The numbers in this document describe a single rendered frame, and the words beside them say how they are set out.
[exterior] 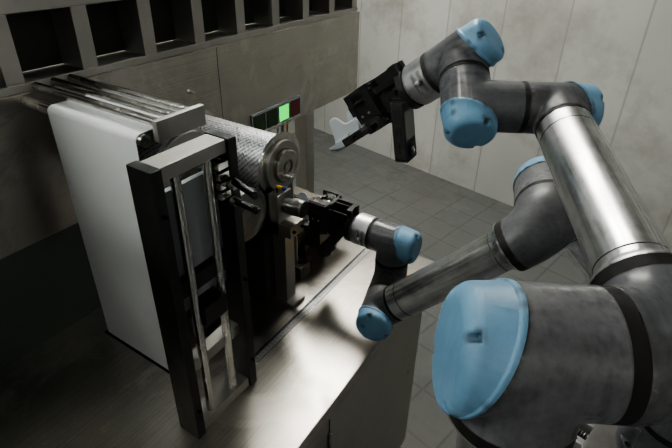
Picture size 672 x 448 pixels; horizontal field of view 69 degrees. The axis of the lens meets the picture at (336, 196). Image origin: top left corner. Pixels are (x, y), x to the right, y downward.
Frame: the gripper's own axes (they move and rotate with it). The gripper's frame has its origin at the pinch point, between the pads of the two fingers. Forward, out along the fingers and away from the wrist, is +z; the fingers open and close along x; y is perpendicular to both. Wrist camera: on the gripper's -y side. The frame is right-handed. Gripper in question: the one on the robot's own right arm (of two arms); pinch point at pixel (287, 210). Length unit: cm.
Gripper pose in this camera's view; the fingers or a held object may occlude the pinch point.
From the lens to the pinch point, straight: 125.2
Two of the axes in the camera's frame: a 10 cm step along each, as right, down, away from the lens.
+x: -5.4, 4.0, -7.4
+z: -8.4, -2.7, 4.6
